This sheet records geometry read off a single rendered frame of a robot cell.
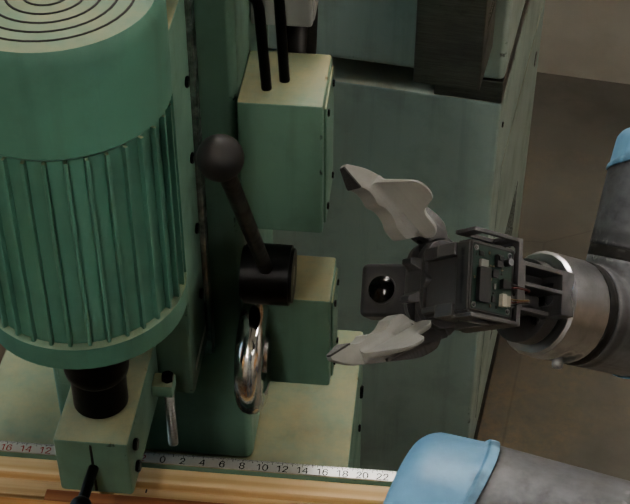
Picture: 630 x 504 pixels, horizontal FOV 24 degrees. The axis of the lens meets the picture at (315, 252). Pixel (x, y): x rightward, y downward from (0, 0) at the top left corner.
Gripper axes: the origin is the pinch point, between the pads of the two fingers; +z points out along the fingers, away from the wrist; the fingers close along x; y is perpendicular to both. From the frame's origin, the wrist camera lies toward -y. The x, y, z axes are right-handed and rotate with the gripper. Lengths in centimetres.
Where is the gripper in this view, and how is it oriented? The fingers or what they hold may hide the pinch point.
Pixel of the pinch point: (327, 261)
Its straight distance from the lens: 111.9
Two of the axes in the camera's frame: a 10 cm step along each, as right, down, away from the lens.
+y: 6.0, -1.3, -7.9
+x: -0.7, 9.7, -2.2
